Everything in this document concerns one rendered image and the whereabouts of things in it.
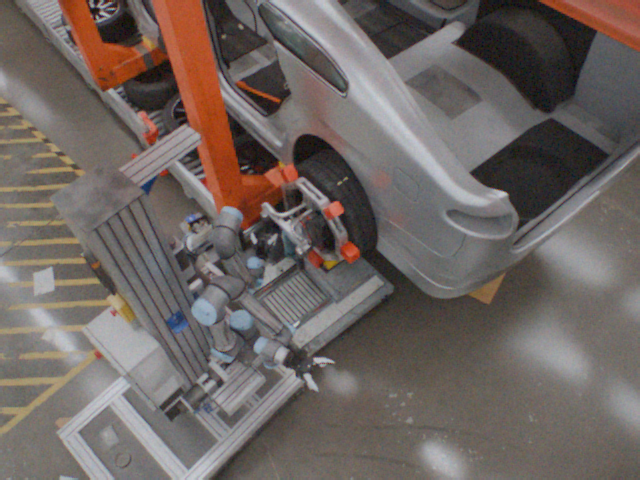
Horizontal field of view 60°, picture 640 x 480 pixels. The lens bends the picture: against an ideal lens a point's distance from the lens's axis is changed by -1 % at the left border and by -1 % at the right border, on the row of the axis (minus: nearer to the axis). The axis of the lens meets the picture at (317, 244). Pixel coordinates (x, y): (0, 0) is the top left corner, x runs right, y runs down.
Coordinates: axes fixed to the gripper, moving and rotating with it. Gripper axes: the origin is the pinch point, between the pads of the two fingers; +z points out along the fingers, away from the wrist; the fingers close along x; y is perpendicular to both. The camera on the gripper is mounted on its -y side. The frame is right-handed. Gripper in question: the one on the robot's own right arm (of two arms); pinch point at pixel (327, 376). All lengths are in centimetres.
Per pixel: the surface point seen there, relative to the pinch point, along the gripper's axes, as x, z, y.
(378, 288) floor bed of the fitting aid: -129, -22, 102
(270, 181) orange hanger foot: -128, -109, 39
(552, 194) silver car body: -180, 60, 13
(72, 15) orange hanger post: -158, -296, -16
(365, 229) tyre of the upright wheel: -99, -27, 15
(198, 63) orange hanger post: -82, -117, -70
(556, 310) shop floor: -172, 95, 100
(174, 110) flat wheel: -176, -230, 55
